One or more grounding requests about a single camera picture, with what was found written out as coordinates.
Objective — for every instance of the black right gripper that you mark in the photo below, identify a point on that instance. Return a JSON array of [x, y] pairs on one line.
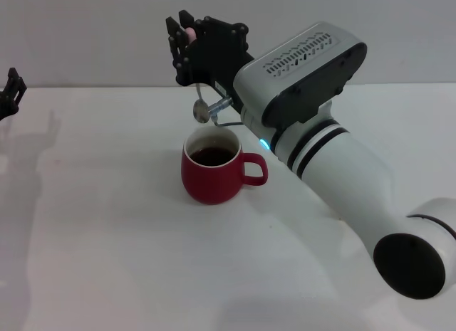
[[217, 60]]

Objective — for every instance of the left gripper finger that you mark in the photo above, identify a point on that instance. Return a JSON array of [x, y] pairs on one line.
[[14, 92]]

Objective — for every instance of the red ceramic coffee cup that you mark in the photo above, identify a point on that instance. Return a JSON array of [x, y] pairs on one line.
[[210, 185]]

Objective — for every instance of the grey right wrist camera housing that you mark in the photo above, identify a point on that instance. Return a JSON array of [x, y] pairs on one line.
[[303, 67]]

